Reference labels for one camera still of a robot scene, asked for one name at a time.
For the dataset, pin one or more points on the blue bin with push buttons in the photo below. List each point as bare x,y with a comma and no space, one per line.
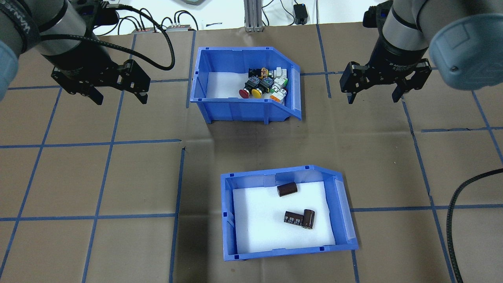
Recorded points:
235,110

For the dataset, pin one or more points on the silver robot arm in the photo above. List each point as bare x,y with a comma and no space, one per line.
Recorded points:
463,55
67,23

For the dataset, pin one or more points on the grey hub box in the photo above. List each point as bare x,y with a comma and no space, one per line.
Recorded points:
178,28
143,30

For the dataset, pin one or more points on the white contact block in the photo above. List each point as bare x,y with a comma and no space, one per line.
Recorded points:
280,72

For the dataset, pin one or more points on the green white indicator light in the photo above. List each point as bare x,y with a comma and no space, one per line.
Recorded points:
278,90

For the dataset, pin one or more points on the black power adapter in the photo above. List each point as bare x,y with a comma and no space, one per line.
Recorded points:
301,15

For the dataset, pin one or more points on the orange white indicator light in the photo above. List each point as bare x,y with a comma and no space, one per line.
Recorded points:
275,98

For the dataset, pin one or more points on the yellow push button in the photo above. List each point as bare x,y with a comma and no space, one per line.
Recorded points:
257,93

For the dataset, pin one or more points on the red mushroom push button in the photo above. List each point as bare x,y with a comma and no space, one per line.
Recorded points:
245,93

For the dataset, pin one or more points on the brown cylindrical capacitor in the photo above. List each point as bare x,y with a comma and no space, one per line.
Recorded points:
287,189
308,219
292,217

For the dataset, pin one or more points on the white foam liner under capacitors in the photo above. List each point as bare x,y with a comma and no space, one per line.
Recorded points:
263,224

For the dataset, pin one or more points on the blue bin with capacitors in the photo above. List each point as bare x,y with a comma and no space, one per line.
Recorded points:
275,254

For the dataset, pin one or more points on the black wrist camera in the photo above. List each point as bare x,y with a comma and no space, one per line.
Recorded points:
100,13
375,15

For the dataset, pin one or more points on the white contact block switch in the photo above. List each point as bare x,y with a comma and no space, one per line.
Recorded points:
282,82

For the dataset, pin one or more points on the black selector switch orange label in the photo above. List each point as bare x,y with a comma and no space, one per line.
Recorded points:
257,72

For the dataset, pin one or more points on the aluminium profile post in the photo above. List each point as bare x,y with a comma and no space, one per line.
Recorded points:
252,15

